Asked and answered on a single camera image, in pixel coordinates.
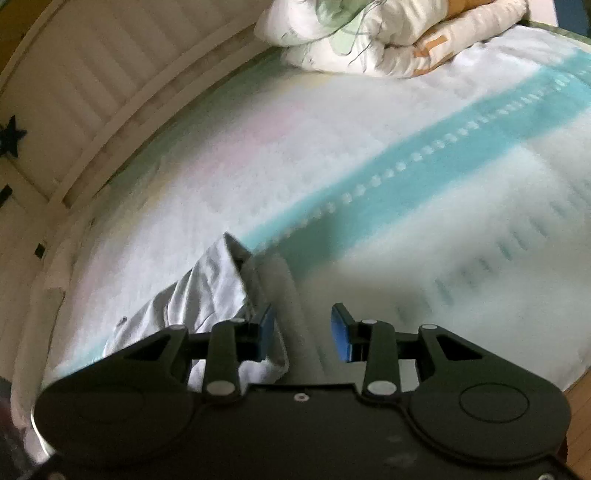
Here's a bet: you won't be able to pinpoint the pastel striped bed sheet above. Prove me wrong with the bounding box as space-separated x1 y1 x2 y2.
11 25 591 416

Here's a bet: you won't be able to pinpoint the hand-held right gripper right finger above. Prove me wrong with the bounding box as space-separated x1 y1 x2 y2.
331 303 484 399

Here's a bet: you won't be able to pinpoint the white slatted bed rail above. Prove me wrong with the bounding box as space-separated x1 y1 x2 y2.
0 0 280 210

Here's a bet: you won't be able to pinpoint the grey pants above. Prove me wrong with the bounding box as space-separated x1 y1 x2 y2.
102 232 291 386

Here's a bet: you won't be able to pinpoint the cream padded bed edge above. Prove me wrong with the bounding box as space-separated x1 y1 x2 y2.
10 226 88 416

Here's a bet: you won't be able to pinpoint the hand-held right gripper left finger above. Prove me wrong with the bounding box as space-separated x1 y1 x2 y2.
122 303 276 400

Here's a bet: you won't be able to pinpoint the white patterned duvet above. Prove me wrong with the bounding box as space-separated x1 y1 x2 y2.
255 0 530 80

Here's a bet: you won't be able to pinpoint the dark star wall sticker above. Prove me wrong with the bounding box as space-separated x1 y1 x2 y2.
0 115 28 160

